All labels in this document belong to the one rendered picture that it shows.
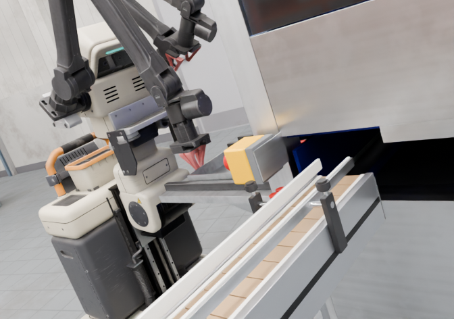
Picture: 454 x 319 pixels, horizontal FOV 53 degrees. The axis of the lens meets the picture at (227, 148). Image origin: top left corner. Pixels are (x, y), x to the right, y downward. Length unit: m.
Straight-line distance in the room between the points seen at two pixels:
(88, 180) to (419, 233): 1.34
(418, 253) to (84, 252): 1.28
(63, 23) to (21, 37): 6.42
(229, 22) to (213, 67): 4.91
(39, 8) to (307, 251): 6.58
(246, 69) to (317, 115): 0.16
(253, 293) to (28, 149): 7.98
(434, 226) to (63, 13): 1.01
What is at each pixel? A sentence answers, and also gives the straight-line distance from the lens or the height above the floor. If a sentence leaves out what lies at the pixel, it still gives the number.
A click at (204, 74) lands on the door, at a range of 5.87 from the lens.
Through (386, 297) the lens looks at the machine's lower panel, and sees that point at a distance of 0.97.
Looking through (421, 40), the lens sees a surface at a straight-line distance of 0.72.
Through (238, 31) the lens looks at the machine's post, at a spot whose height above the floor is 1.23.
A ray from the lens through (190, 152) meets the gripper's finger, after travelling 1.21.
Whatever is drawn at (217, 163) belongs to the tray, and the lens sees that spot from 1.29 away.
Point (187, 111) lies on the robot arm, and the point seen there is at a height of 1.08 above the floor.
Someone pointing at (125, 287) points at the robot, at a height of 0.42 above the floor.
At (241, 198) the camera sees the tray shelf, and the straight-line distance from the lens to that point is 1.05.
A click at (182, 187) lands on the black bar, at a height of 0.89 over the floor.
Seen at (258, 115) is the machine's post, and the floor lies 1.06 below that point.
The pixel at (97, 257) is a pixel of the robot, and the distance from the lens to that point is 1.86.
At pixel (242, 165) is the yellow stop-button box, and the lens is 0.84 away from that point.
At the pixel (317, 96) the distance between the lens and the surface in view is 0.81.
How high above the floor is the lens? 1.25
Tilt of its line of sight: 14 degrees down
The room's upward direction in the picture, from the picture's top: 19 degrees counter-clockwise
